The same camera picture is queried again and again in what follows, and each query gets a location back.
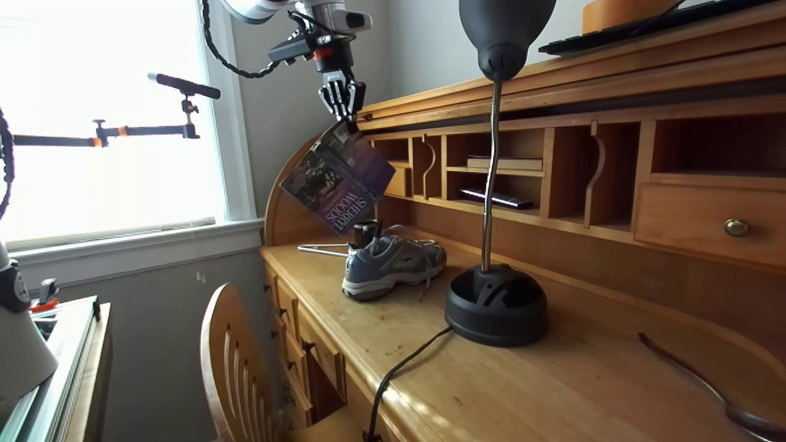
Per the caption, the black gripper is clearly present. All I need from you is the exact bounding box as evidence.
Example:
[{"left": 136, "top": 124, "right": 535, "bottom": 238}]
[{"left": 312, "top": 36, "right": 368, "bottom": 132}]

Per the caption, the purple paperback book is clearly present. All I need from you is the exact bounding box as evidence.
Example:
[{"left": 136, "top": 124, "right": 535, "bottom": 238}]
[{"left": 281, "top": 120, "right": 399, "bottom": 238}]

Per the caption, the dark mug with white rim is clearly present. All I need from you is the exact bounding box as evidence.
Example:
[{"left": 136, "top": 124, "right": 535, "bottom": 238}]
[{"left": 346, "top": 215, "right": 383, "bottom": 251}]

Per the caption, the grey blue running shoe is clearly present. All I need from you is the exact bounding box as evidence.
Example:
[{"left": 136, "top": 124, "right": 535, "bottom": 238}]
[{"left": 339, "top": 230, "right": 449, "bottom": 303}]

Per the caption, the black remote control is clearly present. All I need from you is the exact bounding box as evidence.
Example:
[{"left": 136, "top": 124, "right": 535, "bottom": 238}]
[{"left": 458, "top": 186, "right": 535, "bottom": 210}]

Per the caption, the black flat device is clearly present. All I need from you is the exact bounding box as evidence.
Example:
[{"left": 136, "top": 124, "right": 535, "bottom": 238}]
[{"left": 535, "top": 0, "right": 776, "bottom": 55}]

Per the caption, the black gooseneck desk lamp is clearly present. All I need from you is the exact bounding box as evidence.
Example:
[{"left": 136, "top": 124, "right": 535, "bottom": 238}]
[{"left": 442, "top": 0, "right": 560, "bottom": 349}]

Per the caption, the white framed window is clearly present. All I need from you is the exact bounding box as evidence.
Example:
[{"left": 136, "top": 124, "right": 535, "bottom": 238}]
[{"left": 0, "top": 0, "right": 266, "bottom": 284}]

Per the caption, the wooden desk chair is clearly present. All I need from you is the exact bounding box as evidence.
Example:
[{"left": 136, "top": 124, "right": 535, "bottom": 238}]
[{"left": 198, "top": 279, "right": 366, "bottom": 442}]

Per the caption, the orange tape roll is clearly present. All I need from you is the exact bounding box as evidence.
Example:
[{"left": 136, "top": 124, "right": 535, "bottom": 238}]
[{"left": 580, "top": 0, "right": 683, "bottom": 36}]

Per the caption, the red black clamp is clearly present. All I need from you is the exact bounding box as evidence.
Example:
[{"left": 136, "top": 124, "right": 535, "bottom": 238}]
[{"left": 31, "top": 278, "right": 63, "bottom": 317}]

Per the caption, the wooden desk drawer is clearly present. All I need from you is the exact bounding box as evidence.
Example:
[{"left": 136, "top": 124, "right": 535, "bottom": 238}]
[{"left": 634, "top": 178, "right": 786, "bottom": 273}]

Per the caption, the wooden roll-top desk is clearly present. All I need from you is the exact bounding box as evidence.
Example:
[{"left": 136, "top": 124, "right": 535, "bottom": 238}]
[{"left": 259, "top": 0, "right": 786, "bottom": 442}]

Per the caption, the round metal drawer knob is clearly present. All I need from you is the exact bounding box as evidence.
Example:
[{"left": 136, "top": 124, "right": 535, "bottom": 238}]
[{"left": 722, "top": 215, "right": 753, "bottom": 240}]

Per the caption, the thin metal utensil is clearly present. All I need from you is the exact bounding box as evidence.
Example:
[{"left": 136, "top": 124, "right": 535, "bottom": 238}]
[{"left": 637, "top": 329, "right": 786, "bottom": 442}]

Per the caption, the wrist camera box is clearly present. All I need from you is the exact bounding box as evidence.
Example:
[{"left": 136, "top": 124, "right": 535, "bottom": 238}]
[{"left": 268, "top": 30, "right": 320, "bottom": 64}]

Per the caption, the black spiral robot cable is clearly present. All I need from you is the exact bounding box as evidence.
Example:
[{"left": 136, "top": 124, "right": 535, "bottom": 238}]
[{"left": 200, "top": 0, "right": 291, "bottom": 80}]

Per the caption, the white cable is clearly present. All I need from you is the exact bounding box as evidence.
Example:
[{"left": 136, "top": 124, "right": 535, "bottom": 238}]
[{"left": 296, "top": 238, "right": 354, "bottom": 260}]

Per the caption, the black stereo camera bar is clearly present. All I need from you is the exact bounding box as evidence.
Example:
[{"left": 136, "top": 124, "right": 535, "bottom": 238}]
[{"left": 146, "top": 71, "right": 225, "bottom": 102}]

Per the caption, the black orange camera stand arm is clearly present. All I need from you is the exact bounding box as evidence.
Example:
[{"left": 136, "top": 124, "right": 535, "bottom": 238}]
[{"left": 11, "top": 96, "right": 205, "bottom": 149}]

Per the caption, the black lamp power cable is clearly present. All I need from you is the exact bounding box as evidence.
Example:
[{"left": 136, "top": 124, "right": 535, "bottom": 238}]
[{"left": 361, "top": 323, "right": 458, "bottom": 442}]

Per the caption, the black cable loop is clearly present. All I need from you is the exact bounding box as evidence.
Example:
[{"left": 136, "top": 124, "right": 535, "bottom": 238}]
[{"left": 0, "top": 104, "right": 17, "bottom": 224}]

